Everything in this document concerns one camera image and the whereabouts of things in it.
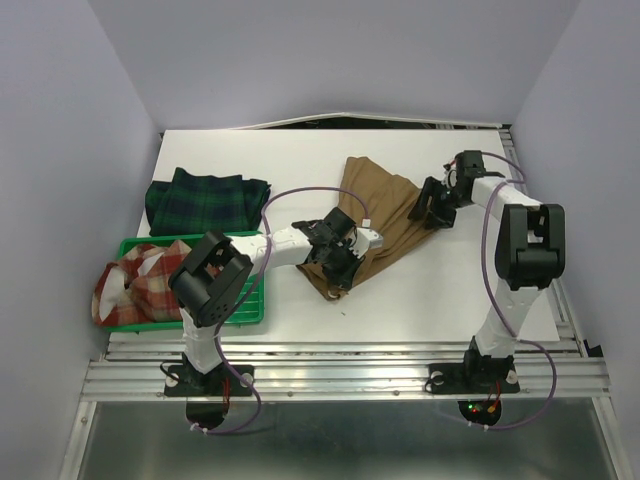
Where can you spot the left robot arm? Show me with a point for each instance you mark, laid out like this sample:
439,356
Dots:
219,274

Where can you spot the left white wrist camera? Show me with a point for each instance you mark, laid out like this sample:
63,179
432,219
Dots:
364,239

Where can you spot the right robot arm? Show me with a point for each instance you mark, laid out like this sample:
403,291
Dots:
530,253

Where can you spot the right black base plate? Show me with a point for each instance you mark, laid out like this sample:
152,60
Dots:
457,379

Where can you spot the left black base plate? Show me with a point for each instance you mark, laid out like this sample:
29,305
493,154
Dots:
183,381

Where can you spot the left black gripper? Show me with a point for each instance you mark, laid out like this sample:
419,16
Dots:
343,277

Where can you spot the red plaid skirt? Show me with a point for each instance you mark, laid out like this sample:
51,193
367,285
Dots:
134,290

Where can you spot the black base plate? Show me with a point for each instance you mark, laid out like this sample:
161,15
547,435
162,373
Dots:
457,379
183,381

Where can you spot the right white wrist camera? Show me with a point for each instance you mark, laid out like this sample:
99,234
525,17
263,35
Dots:
451,172

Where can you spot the aluminium frame rail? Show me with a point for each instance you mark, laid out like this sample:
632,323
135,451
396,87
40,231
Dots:
341,388

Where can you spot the green plaid skirt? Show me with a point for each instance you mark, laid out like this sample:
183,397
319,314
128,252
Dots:
190,204

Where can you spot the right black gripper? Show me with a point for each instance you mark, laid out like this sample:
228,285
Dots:
431,186

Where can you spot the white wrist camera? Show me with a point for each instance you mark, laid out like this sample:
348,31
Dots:
364,239
451,172

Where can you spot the tan pleated skirt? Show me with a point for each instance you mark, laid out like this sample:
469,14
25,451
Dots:
388,198

